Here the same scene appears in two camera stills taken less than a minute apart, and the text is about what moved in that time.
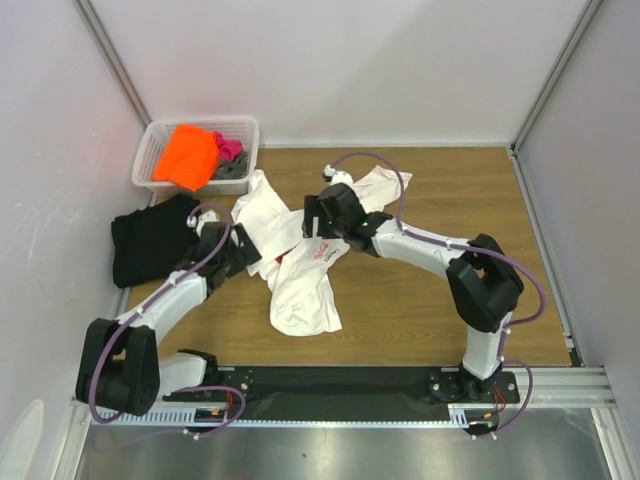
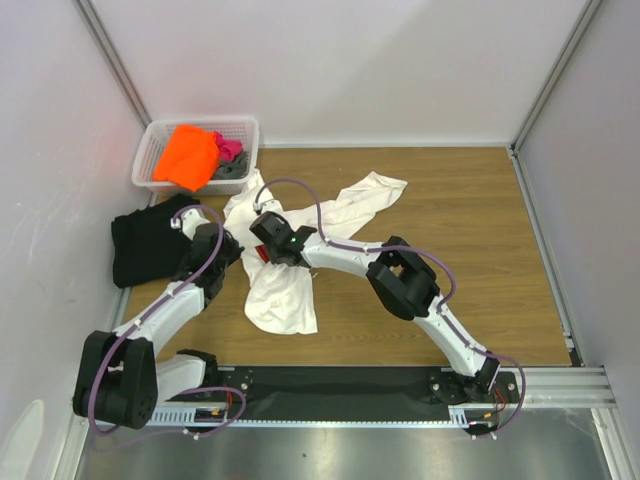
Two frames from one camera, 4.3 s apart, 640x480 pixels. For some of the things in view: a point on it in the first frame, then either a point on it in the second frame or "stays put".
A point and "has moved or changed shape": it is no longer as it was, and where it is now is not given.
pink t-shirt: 229,148 stays put
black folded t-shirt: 152,241 stays put
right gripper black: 314,216 -> 279,255
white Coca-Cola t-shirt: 298,269 has moved or changed shape
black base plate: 339,389 stays put
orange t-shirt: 191,158 stays put
